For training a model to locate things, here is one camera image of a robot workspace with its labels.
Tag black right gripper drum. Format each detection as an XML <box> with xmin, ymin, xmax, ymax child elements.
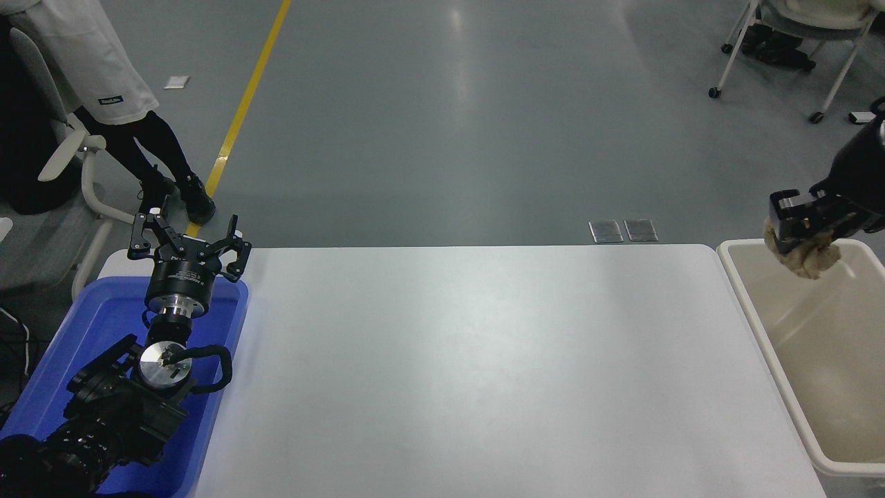
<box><xmin>809</xmin><ymin>116</ymin><xmax>885</xmax><ymax>232</ymax></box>

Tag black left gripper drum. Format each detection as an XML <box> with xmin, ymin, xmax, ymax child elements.
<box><xmin>145</xmin><ymin>238</ymin><xmax>224</xmax><ymax>306</ymax></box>

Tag tan paper ball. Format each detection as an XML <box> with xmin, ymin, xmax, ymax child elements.
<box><xmin>763</xmin><ymin>220</ymin><xmax>843</xmax><ymax>281</ymax></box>

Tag grey and white office chair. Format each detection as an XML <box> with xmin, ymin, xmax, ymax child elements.
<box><xmin>0</xmin><ymin>28</ymin><xmax>142</xmax><ymax>302</ymax></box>

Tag blue plastic tray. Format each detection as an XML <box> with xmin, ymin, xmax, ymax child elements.
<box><xmin>0</xmin><ymin>277</ymin><xmax>250</xmax><ymax>498</ymax></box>

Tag person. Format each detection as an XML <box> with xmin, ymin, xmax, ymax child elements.
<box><xmin>0</xmin><ymin>0</ymin><xmax>217</xmax><ymax>226</ymax></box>
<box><xmin>740</xmin><ymin>0</ymin><xmax>885</xmax><ymax>73</ymax></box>

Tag white wheeled chair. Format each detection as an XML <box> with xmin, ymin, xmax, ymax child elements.
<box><xmin>707</xmin><ymin>0</ymin><xmax>885</xmax><ymax>125</ymax></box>

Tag large pale bin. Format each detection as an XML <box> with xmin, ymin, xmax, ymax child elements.
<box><xmin>717</xmin><ymin>239</ymin><xmax>885</xmax><ymax>478</ymax></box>

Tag black cables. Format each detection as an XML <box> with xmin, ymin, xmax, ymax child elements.
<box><xmin>0</xmin><ymin>308</ymin><xmax>32</xmax><ymax>416</ymax></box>

